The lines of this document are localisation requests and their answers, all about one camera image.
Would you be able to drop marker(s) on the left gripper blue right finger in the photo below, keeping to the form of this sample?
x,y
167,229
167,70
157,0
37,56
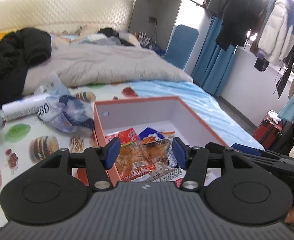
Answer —
x,y
194,161

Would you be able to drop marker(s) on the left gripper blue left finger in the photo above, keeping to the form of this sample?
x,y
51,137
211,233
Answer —
x,y
98,160

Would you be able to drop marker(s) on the brown clear snack packet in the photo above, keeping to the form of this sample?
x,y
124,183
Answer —
x,y
162,173

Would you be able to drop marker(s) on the red square snack packet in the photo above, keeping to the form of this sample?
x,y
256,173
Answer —
x,y
126,137

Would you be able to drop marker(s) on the orange snack bag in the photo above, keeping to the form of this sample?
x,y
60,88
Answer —
x,y
168,135

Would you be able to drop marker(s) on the red transparent snack packet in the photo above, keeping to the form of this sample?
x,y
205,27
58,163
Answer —
x,y
137,159

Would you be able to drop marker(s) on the blue spicy cabbage packet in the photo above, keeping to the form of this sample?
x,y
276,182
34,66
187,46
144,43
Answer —
x,y
152,134

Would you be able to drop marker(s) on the orange cardboard box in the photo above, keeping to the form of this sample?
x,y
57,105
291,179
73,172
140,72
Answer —
x,y
167,114

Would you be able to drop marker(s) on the red suitcase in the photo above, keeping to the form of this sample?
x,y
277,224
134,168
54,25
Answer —
x,y
269,130

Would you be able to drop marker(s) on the clear blue plastic bag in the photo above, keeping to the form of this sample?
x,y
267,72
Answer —
x,y
64,111

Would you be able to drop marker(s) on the food print blanket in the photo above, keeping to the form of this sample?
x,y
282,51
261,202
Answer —
x,y
18,136

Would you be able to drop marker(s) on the white cylindrical bottle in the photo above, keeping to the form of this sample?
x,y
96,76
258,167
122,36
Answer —
x,y
23,107

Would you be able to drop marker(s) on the blue curtain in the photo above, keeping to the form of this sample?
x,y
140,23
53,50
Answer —
x,y
214,65

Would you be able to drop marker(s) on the grey duvet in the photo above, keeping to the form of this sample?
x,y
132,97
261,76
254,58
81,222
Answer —
x,y
78,64

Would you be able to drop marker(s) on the blue chair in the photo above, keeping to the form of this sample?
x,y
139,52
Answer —
x,y
181,46

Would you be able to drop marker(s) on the black jacket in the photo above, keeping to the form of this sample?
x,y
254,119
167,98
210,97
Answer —
x,y
20,51

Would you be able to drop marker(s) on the cream quilted headboard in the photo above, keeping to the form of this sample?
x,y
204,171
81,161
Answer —
x,y
65,16

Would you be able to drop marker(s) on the hanging white puffer jacket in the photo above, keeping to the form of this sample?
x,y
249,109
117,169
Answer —
x,y
277,38

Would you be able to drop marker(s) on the hanging black coat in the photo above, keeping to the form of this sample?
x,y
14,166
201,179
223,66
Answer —
x,y
238,17

